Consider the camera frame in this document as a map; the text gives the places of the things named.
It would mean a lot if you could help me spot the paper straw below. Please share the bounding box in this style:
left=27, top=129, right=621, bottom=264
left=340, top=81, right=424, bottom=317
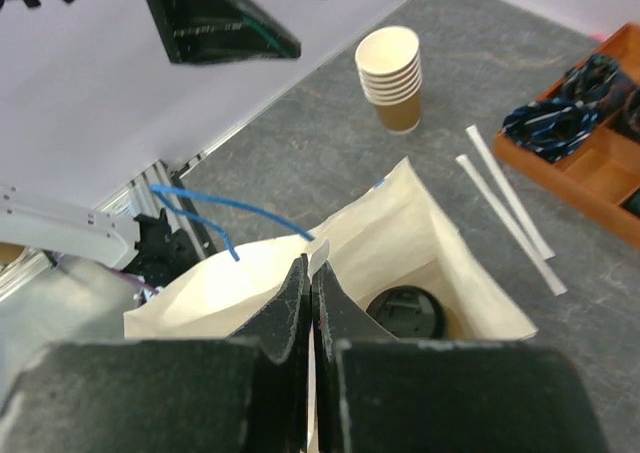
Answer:
left=455, top=155, right=568, bottom=296
left=465, top=124, right=555, bottom=260
left=307, top=239, right=330, bottom=280

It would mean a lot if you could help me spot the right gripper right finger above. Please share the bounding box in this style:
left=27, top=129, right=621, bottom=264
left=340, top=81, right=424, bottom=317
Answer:
left=312, top=264, right=609, bottom=452

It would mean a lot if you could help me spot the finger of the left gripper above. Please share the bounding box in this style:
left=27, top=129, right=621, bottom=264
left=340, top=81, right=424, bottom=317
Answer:
left=146, top=0, right=301, bottom=64

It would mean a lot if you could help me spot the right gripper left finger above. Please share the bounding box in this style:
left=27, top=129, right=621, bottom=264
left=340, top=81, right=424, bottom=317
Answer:
left=1, top=256, right=310, bottom=452

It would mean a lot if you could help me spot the orange wooden compartment tray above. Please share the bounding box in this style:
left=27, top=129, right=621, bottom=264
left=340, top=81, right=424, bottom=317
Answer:
left=494, top=23, right=639, bottom=246

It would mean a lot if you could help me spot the black coffee cup lid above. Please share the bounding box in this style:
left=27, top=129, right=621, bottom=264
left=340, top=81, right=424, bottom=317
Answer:
left=366, top=285, right=447, bottom=340

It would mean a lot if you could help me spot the brown pulp cup carrier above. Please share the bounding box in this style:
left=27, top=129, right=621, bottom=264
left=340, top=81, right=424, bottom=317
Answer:
left=443, top=307, right=474, bottom=341

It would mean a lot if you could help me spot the stack of paper cups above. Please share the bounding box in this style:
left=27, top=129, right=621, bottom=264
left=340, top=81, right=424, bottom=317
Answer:
left=354, top=26, right=423, bottom=135

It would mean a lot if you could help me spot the dark rolled tie left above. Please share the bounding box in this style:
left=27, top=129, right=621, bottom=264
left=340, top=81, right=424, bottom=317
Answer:
left=559, top=53, right=639, bottom=141

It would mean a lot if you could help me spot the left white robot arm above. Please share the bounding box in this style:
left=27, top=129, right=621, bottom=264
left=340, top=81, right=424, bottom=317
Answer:
left=1, top=0, right=327, bottom=289

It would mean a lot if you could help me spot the blue striped rolled tie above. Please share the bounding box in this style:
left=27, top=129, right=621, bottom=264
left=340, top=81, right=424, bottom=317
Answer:
left=501, top=98, right=603, bottom=164

